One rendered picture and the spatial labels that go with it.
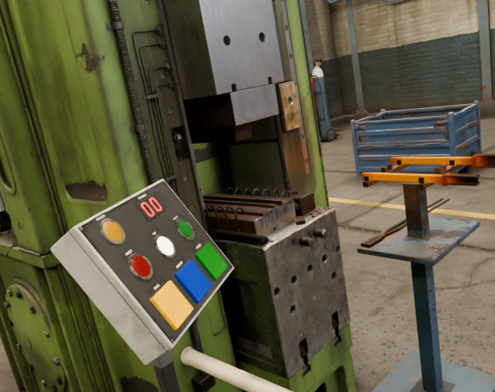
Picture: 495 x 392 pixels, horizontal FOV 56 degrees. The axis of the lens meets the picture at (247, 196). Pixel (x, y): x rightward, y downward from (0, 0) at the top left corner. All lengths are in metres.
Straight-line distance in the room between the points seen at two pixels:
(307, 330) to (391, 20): 8.96
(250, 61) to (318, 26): 9.36
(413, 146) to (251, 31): 3.98
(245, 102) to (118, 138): 0.38
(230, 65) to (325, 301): 0.84
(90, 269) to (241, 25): 0.84
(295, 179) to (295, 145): 0.13
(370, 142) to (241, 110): 4.20
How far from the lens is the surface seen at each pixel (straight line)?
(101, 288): 0.90
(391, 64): 10.23
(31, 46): 1.63
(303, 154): 1.82
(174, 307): 0.92
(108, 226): 0.92
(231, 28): 1.39
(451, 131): 5.07
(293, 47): 1.84
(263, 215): 1.44
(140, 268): 0.91
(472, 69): 9.46
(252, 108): 1.40
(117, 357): 1.84
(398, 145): 5.33
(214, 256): 1.10
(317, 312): 1.63
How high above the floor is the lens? 1.40
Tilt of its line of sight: 14 degrees down
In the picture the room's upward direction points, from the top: 10 degrees counter-clockwise
